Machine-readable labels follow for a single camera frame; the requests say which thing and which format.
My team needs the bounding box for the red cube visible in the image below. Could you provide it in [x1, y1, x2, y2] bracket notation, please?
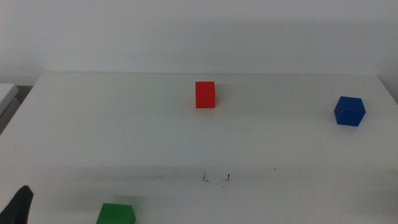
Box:
[195, 81, 216, 110]

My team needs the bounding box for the green cube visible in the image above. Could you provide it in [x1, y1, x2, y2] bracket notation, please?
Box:
[95, 202, 137, 224]

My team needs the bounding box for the blue cube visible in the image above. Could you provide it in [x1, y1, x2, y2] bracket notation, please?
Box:
[333, 96, 366, 128]

